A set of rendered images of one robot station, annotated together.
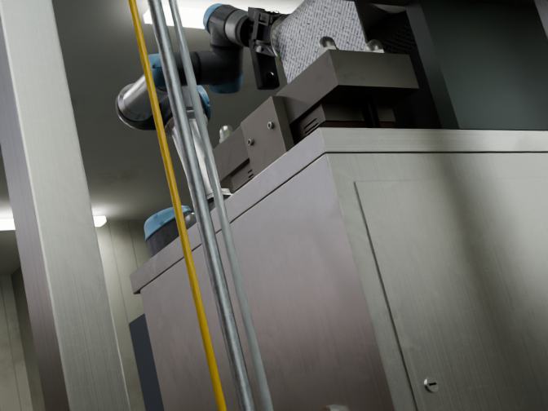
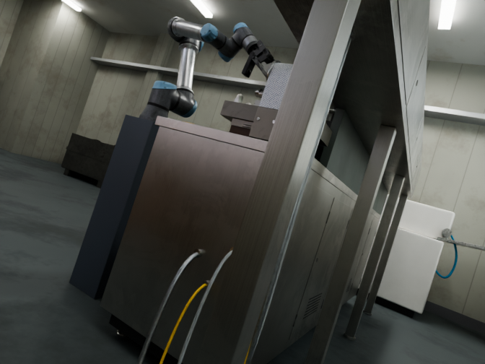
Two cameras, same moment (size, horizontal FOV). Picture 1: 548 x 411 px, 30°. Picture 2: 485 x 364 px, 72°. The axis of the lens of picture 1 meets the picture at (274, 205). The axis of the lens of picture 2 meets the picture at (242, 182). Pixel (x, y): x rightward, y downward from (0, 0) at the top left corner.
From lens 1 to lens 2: 0.75 m
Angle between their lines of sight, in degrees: 29
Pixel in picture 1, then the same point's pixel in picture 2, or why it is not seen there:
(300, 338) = (237, 213)
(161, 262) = (180, 126)
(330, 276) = not seen: hidden behind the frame
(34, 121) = (304, 147)
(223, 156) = (236, 108)
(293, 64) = (272, 85)
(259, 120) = (269, 115)
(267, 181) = (263, 146)
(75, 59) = not seen: outside the picture
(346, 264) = not seen: hidden behind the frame
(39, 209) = (285, 201)
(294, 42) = (278, 77)
